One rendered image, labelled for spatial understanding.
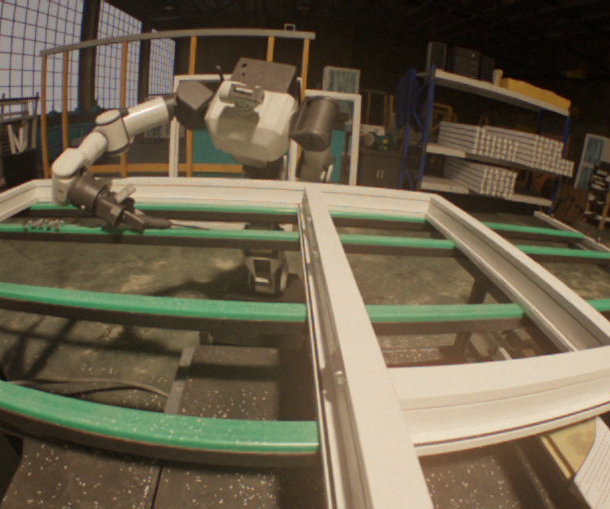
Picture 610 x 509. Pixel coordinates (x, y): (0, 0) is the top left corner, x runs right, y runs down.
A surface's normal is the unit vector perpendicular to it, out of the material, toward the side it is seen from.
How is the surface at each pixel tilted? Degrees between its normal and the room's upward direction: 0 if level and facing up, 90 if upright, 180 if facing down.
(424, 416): 90
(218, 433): 0
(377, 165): 90
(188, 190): 90
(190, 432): 0
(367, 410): 0
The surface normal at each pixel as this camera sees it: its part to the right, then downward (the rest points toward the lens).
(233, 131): -0.20, 0.54
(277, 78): -0.01, -0.18
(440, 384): 0.07, -0.91
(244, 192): 0.04, 0.40
